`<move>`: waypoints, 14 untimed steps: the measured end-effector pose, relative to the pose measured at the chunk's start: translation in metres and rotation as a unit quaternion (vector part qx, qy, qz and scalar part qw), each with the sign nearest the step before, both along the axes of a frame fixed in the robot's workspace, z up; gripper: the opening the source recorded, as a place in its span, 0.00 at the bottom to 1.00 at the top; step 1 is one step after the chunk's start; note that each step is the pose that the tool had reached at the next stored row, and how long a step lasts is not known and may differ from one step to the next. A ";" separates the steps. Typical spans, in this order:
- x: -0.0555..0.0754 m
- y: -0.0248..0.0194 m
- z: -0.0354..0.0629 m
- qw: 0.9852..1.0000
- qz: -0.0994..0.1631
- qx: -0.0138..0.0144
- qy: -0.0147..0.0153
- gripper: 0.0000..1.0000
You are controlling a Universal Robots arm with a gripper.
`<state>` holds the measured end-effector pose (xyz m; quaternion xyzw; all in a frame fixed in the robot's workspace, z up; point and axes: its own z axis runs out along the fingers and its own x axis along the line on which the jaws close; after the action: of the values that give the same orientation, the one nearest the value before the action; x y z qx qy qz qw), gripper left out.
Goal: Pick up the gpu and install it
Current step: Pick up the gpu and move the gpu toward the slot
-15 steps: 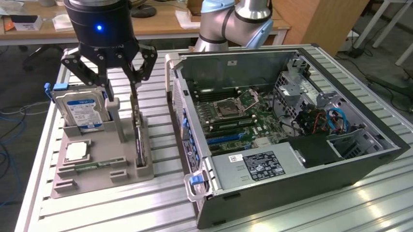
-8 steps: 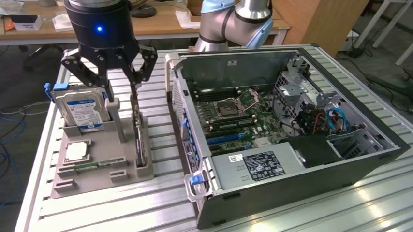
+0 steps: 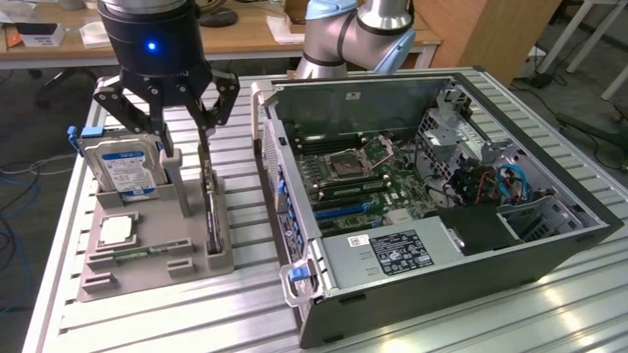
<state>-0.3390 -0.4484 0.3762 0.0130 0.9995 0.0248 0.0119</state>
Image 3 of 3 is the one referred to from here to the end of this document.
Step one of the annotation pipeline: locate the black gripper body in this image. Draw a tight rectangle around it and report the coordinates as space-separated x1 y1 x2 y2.
96 6 213 107

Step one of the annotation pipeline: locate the graphics card with fan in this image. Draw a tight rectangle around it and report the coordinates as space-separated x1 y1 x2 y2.
197 139 221 254

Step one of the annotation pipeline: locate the hard disk with blue caddy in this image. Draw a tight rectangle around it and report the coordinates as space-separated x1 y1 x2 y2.
65 124 162 203

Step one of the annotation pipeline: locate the black lamp base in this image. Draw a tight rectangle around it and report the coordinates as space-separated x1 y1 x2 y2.
198 6 240 29

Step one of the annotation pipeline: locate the black office chair base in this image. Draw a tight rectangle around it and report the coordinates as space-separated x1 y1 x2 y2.
28 68 102 107

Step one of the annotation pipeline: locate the wooden desk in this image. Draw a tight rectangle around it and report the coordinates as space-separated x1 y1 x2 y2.
0 0 442 71

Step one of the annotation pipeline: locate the white booklet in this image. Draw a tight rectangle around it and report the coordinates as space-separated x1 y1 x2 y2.
265 14 308 45

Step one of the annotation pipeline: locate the black and white box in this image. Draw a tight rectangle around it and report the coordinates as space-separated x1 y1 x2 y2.
13 22 66 48

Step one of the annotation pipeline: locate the cardboard box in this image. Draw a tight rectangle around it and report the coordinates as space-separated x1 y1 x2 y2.
284 0 314 26

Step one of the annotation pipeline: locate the CPU socket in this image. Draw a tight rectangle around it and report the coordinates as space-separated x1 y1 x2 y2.
326 149 366 177

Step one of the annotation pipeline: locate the silver CPU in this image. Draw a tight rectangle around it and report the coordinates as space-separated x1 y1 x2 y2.
97 216 138 247

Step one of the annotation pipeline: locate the grey parts rack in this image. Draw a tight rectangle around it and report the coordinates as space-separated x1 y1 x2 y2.
76 149 236 303

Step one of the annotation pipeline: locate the metal socket cover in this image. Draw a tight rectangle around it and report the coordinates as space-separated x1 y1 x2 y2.
360 135 396 170

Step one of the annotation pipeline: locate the black RAM stick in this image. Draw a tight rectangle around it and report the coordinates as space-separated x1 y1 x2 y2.
317 178 388 196

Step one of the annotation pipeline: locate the green RAM stick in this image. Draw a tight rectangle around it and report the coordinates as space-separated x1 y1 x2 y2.
113 240 190 258

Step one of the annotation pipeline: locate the long blue expansion slot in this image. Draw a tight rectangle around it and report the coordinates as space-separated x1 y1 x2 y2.
312 203 373 221

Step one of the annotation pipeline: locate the green motherboard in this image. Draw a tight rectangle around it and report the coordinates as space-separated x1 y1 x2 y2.
284 123 442 238

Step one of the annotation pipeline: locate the metal drive cage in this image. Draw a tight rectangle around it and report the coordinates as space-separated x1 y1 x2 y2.
416 108 492 185

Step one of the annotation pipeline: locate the grey power supply unit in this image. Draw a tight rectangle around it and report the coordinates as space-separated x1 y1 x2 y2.
321 215 465 290

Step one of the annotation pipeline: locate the wooden cabinet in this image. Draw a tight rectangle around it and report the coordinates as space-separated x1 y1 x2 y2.
430 0 562 85

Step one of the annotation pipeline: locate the black plastic shroud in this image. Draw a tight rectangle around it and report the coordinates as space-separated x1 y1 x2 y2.
436 204 524 257

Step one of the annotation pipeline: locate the black open PC case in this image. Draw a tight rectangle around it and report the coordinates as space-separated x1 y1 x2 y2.
249 71 625 349

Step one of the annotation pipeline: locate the grey disk bay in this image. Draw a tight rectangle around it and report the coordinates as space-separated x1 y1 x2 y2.
494 194 589 243

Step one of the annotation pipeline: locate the black floor stand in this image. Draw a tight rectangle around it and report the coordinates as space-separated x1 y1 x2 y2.
556 110 628 148

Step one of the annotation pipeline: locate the blue floor cable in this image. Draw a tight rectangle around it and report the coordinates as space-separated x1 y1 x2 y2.
0 172 41 317

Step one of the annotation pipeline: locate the red wire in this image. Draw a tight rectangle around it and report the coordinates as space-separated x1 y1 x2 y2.
477 171 492 203

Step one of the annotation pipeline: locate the blue wire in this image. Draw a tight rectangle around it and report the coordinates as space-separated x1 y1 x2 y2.
496 164 533 202

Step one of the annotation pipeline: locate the white table frame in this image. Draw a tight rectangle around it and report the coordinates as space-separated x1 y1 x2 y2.
537 0 628 100

